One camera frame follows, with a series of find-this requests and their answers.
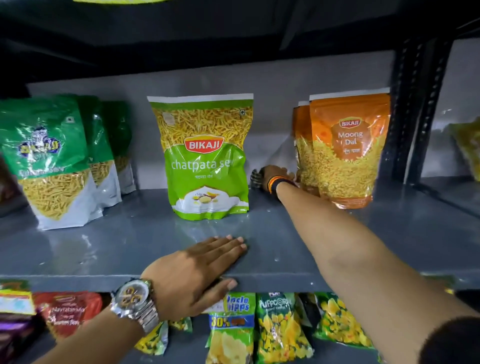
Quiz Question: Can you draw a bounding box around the grey metal shelf board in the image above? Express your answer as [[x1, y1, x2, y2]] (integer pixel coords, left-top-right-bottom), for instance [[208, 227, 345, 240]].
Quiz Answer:
[[0, 178, 480, 294]]

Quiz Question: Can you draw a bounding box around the person's right forearm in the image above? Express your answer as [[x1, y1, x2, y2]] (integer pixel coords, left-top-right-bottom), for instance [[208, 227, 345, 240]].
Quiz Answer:
[[277, 182, 480, 364]]

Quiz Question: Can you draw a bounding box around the silver wristwatch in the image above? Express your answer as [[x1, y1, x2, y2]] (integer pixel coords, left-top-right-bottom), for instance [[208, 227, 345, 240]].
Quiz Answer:
[[110, 278, 160, 334]]

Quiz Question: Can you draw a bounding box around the orange snack pouch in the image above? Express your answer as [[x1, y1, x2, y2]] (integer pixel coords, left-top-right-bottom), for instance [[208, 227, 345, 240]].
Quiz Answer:
[[292, 100, 320, 196], [309, 88, 391, 210]]

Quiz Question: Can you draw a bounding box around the person's right hand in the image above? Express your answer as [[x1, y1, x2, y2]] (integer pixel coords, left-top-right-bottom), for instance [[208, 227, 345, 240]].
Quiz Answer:
[[261, 165, 296, 189]]

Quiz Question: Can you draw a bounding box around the light green snack pouch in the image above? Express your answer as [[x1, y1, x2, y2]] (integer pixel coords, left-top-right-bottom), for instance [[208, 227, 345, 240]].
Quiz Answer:
[[147, 93, 254, 221]]

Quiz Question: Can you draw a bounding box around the black perforated rack upright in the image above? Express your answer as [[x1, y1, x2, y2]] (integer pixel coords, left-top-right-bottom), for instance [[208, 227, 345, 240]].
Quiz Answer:
[[379, 35, 455, 185]]

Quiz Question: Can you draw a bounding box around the person's left hand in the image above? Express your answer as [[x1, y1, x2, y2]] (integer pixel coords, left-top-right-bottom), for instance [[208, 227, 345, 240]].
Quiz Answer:
[[141, 235, 248, 322]]

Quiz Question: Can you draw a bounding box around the black sleeve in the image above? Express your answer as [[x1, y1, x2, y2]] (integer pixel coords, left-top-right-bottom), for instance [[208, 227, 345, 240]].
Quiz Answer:
[[418, 317, 480, 364]]

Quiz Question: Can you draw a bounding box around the dark shelf board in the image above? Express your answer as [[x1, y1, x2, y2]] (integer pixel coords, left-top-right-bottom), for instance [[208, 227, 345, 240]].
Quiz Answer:
[[0, 0, 480, 99]]

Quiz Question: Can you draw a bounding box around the grey side shelf board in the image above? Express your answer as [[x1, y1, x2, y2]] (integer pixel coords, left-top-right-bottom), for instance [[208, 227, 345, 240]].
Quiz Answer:
[[417, 175, 480, 220]]

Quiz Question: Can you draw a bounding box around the blue and green chips packet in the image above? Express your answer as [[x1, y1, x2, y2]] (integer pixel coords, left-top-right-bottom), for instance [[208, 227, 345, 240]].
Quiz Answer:
[[205, 292, 257, 364]]

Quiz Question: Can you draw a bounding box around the green puffed corn packet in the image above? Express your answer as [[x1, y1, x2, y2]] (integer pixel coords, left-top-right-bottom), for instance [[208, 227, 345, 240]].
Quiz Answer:
[[134, 317, 193, 356], [255, 292, 315, 364], [312, 292, 376, 350]]

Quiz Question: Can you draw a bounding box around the orange and black wristband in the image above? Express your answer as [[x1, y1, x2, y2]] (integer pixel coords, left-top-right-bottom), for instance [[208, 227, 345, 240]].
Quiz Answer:
[[267, 175, 298, 199]]

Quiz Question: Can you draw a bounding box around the red snack packet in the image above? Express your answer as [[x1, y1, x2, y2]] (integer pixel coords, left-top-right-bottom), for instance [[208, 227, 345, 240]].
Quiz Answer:
[[33, 292, 103, 341]]

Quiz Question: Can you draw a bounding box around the dark green snack pouch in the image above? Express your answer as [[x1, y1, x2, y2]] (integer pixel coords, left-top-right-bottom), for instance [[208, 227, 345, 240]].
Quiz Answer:
[[75, 95, 123, 209], [102, 100, 137, 196], [0, 97, 103, 230]]

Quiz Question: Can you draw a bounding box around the person's left forearm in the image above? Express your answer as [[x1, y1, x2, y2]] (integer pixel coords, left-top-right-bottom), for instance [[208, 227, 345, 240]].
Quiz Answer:
[[34, 307, 145, 364]]

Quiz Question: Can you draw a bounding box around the purple snack packet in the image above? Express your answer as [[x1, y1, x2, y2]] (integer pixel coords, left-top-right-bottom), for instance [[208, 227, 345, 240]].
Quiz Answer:
[[0, 314, 36, 364]]

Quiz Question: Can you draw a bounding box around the yellow and green snack packet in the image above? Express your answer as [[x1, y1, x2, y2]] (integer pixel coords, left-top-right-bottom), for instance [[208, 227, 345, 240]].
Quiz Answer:
[[0, 279, 37, 316]]

